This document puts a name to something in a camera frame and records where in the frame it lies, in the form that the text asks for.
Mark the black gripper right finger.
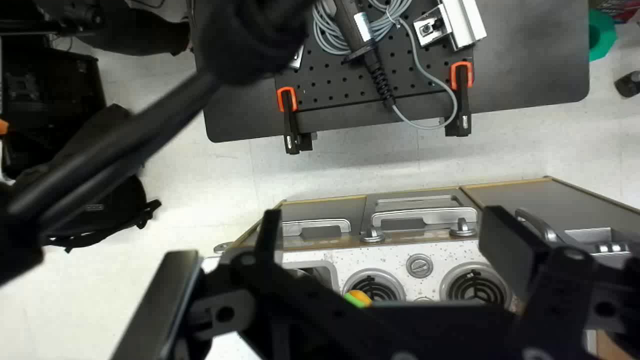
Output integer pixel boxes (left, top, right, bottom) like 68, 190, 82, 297
477, 203, 577, 287

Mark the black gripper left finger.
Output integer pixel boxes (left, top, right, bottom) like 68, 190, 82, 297
108, 248, 206, 360

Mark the black coil stove burner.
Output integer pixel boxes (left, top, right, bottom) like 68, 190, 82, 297
437, 261, 511, 308
344, 268, 408, 306

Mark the round grey stove knob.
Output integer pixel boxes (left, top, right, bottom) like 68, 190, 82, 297
403, 253, 435, 280

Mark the toy kitchen with white countertop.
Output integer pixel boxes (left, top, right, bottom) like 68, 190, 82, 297
216, 176, 640, 360

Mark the grey toy sink basin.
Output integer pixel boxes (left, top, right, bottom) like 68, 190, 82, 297
289, 260, 342, 290

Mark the yellow and green plush toy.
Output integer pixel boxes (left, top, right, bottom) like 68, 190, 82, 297
342, 287, 376, 310

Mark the orange and black bar clamp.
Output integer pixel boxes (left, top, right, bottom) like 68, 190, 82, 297
274, 84, 315, 155
442, 57, 475, 140

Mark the dark grey work table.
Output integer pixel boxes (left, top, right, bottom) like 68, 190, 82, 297
201, 0, 591, 143

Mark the small black floor object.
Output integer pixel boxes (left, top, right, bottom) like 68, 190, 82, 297
612, 68, 640, 99

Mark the green round object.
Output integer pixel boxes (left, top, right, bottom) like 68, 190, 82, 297
585, 6, 619, 64

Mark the black perforated breadboard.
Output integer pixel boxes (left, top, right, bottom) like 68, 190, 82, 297
274, 0, 475, 129

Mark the black cart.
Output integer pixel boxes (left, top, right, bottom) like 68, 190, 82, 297
0, 32, 108, 179

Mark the black robot cable conduit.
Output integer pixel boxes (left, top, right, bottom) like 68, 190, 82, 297
0, 0, 315, 236

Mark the black handheld tool with cord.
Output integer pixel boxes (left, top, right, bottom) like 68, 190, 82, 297
332, 0, 403, 111

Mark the aluminium extrusion with bracket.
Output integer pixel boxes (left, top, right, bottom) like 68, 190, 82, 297
411, 0, 488, 52

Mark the grey coiled cable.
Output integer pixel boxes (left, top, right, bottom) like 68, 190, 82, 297
308, 0, 464, 127

